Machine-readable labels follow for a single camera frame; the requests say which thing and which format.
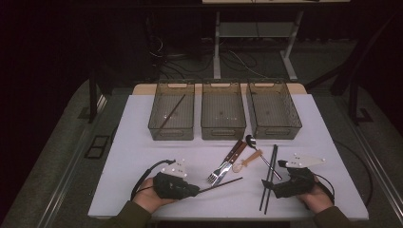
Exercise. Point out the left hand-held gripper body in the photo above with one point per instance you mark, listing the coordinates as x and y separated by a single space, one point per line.
171 186

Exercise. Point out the metal spoon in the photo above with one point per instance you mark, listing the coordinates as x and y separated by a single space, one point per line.
251 141

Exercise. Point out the person's left hand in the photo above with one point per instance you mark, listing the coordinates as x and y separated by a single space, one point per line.
147 198

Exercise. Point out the person's right hand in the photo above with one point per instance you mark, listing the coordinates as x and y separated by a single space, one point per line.
318 199

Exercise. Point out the smoky clear plastic bin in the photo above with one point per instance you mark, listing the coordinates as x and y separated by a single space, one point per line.
171 133
223 110
272 110

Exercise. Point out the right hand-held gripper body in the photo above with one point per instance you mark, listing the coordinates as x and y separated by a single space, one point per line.
299 183

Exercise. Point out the white frame desk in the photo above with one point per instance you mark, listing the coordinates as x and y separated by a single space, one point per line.
216 47

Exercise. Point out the black metal stand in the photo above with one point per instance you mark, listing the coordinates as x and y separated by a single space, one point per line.
92 101
353 95

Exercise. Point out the aluminium floor rail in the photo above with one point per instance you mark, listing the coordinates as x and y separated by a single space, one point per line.
384 177
68 177

